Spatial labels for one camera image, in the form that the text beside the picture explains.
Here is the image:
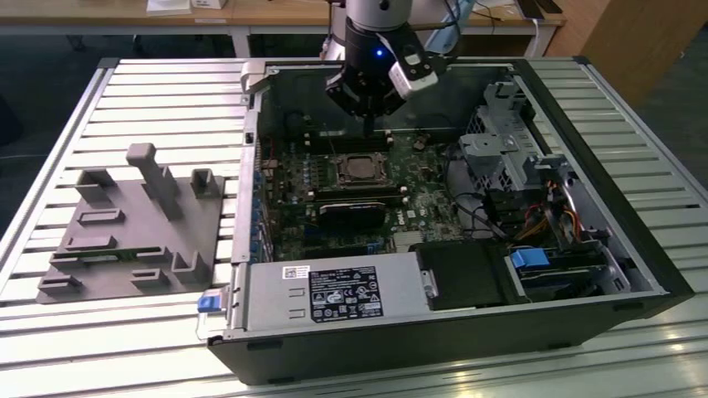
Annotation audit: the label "pale blue teach pendant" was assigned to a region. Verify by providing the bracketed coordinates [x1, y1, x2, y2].
[426, 0, 478, 55]

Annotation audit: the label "black internal cable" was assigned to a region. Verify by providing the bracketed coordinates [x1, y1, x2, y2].
[451, 192, 510, 242]

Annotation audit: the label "grey metal drive cage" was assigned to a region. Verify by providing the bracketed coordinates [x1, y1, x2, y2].
[458, 82, 571, 192]

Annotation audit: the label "wooden desk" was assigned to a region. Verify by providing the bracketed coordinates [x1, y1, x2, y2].
[0, 0, 567, 59]

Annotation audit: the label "orange yellow wire bundle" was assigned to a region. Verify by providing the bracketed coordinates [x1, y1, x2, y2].
[519, 177, 589, 250]

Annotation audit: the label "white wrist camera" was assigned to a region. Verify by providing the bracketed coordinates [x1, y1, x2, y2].
[387, 43, 439, 100]

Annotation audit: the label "black drive bay cover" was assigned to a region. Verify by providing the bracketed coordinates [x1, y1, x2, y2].
[414, 242, 527, 312]

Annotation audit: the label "black open PC case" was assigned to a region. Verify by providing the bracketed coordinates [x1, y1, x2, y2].
[207, 56, 697, 386]

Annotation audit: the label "black RAM stick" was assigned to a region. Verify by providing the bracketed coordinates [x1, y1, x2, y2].
[313, 185, 403, 203]

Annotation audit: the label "blue disk carrier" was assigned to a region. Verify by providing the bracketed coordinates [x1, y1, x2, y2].
[511, 246, 550, 270]

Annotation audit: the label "grey power supply unit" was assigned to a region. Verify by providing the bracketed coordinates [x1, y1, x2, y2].
[243, 252, 434, 332]

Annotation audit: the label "small CPU plate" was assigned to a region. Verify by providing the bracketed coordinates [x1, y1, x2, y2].
[346, 159, 382, 178]

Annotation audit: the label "grey parts rack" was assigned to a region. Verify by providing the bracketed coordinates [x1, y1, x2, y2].
[34, 143, 229, 306]

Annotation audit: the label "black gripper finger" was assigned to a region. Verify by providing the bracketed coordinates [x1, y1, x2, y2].
[325, 74, 371, 140]
[369, 88, 413, 140]

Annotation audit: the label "black RAM slots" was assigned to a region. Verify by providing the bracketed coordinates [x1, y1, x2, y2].
[303, 126, 393, 154]

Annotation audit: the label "green motherboard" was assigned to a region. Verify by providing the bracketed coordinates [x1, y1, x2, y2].
[257, 128, 462, 265]

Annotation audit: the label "small silver heatsink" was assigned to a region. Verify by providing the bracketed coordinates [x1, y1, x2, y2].
[395, 231, 426, 252]

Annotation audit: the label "black graphics card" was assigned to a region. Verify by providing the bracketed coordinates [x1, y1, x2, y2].
[315, 201, 393, 233]

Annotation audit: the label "wooden cabinet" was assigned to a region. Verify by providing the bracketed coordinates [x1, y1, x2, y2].
[545, 0, 708, 107]

